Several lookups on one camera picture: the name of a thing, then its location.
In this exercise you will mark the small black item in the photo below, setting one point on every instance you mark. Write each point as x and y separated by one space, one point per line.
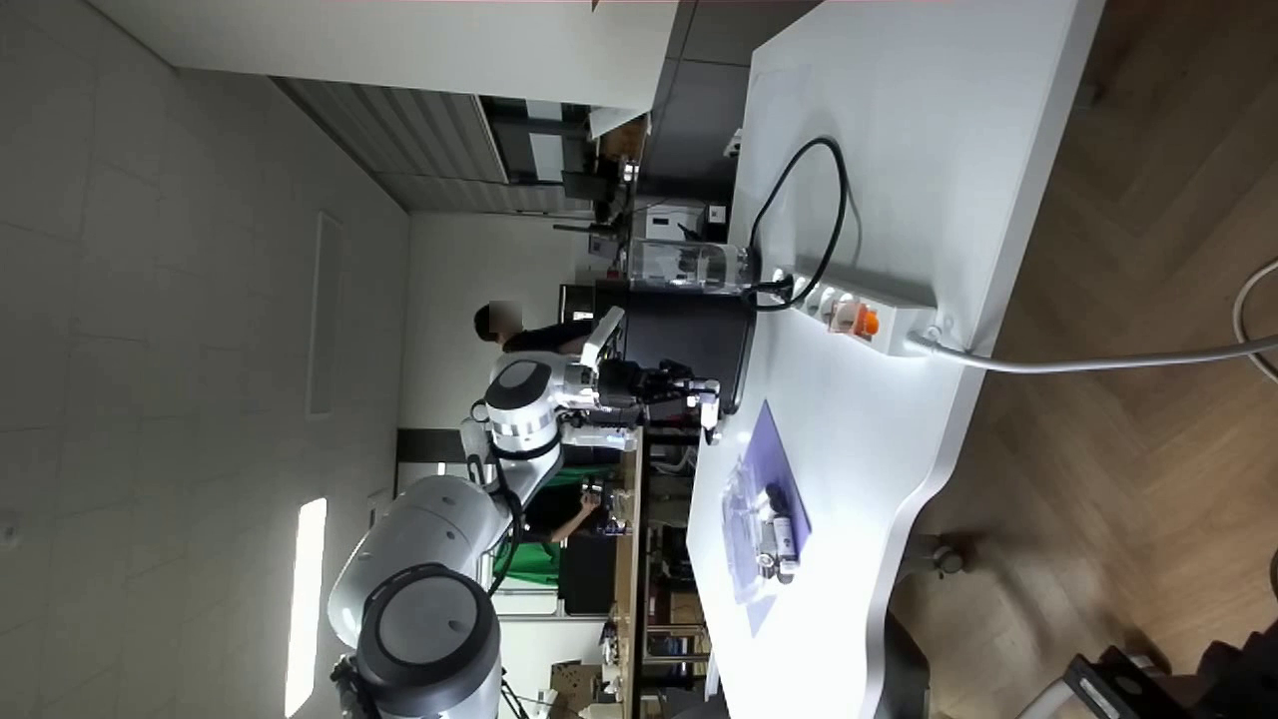
776 498

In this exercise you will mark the small white capped bottle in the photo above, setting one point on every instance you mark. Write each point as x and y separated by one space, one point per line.
787 547

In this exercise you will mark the purple sheet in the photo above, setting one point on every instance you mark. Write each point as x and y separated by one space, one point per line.
774 449

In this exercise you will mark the ceiling light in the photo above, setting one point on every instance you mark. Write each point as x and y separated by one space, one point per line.
306 599

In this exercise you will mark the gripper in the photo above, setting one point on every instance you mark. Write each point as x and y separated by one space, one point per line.
621 382

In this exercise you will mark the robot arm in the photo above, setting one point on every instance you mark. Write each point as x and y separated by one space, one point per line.
429 529

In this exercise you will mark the clear plastic box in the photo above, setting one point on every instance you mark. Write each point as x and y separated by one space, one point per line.
744 529

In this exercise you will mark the clear water tank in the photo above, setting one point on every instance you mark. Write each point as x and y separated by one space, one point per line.
689 266

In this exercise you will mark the wooden shelf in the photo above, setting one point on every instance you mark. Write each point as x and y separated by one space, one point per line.
629 559

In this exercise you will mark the person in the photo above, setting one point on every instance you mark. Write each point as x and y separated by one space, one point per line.
564 511
539 335

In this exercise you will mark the black stand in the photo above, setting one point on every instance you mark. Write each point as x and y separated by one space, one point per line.
1158 679

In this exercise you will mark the white power strip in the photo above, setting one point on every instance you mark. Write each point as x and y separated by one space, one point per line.
879 305

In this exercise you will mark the green cloth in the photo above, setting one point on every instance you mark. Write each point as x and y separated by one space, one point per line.
529 559

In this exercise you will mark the small grey bottle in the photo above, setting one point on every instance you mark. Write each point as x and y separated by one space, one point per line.
767 549

